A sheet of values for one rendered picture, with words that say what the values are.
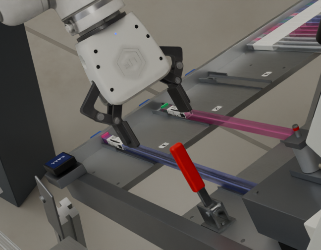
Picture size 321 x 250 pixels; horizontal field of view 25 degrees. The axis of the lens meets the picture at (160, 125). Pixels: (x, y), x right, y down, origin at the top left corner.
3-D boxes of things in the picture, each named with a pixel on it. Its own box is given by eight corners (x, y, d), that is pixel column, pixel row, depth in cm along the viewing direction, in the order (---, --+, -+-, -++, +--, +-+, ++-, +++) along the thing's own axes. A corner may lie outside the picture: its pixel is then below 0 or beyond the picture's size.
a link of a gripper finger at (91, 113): (69, 93, 94) (93, 127, 95) (115, 60, 97) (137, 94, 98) (67, 93, 95) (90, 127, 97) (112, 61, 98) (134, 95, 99)
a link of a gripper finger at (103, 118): (96, 115, 95) (122, 157, 96) (116, 102, 96) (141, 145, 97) (89, 116, 98) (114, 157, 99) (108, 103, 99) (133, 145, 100)
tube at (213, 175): (104, 143, 124) (101, 137, 124) (111, 139, 125) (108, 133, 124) (286, 210, 80) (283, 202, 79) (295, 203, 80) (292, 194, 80)
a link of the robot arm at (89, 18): (69, 17, 91) (81, 37, 91) (125, -16, 94) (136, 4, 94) (52, 27, 99) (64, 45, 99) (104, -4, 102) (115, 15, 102)
